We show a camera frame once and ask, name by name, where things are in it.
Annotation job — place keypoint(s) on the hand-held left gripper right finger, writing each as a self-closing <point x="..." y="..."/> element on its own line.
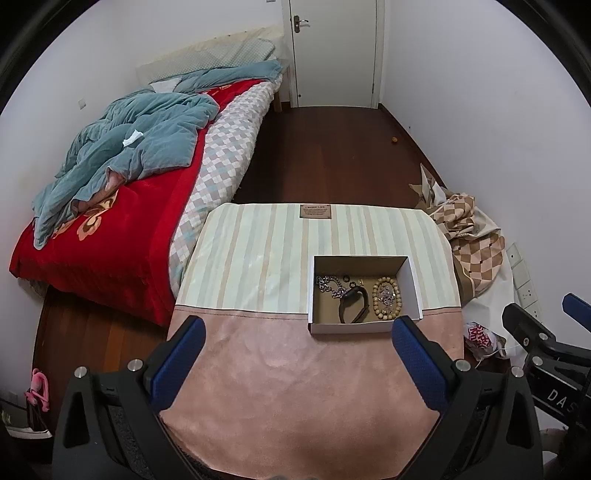
<point x="415" y="364"/>

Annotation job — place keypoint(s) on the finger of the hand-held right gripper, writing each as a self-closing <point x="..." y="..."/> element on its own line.
<point x="526" y="325"/>
<point x="577" y="310"/>

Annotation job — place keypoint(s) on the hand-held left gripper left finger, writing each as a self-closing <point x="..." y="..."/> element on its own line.
<point x="180" y="364"/>

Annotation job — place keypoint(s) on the white cardboard box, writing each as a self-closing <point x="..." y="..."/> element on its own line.
<point x="351" y="328"/>

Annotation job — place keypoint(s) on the black smart band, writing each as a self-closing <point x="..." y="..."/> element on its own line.
<point x="344" y="311"/>

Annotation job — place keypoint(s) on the white cloth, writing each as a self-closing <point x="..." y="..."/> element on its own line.
<point x="489" y="304"/>

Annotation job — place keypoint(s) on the red and white snack bag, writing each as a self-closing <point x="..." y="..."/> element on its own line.
<point x="480" y="334"/>

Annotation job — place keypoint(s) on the white power strip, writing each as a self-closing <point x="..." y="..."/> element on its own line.
<point x="524" y="277"/>

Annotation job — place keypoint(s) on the brown checkered cloth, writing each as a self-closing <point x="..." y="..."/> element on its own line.
<point x="475" y="249"/>

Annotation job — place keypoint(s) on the bed with red blanket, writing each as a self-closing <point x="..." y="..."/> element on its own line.
<point x="138" y="240"/>

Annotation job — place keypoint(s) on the pink plastic object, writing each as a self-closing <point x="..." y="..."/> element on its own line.
<point x="39" y="390"/>

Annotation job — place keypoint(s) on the black and white shoe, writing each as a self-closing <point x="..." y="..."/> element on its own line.
<point x="23" y="422"/>

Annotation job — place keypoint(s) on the checkered bed sheet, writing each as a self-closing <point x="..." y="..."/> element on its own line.
<point x="226" y="161"/>

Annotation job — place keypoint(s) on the white tissue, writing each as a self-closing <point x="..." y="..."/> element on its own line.
<point x="132" y="139"/>

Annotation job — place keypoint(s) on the blue duvet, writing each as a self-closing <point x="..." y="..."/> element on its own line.
<point x="157" y="134"/>

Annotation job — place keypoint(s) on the grey dotted pillow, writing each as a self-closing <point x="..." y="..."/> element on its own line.
<point x="221" y="57"/>

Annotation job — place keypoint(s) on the cream headboard cushion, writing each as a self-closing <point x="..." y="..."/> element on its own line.
<point x="184" y="53"/>

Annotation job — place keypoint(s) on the white door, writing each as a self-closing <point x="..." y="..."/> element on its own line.
<point x="337" y="55"/>

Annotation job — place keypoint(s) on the wooden bed frame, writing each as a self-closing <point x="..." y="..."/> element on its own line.
<point x="281" y="92"/>

